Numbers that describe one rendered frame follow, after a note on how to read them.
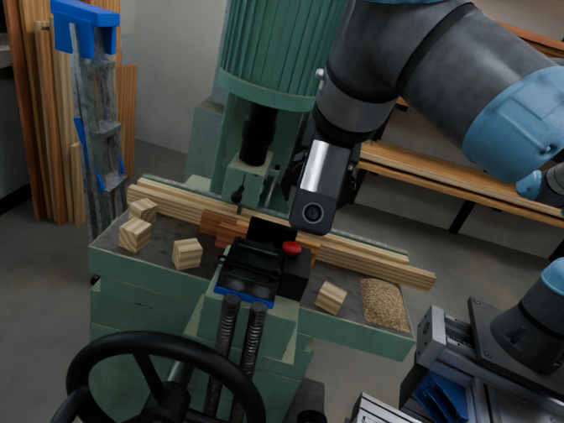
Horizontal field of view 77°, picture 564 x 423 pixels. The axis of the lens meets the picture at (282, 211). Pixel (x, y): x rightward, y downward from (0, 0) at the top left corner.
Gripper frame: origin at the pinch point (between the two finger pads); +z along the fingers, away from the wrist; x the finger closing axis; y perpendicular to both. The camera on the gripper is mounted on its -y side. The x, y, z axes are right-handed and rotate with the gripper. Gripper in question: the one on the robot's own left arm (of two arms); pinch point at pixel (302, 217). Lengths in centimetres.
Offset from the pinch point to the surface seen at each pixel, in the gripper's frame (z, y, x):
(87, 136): 68, 48, 79
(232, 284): 4.9, -11.1, 6.9
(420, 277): 21.1, 7.0, -29.4
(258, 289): 4.4, -10.9, 3.3
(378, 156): 143, 154, -58
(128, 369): 42, -23, 24
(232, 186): 10.6, 8.5, 12.7
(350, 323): 16.4, -8.2, -14.4
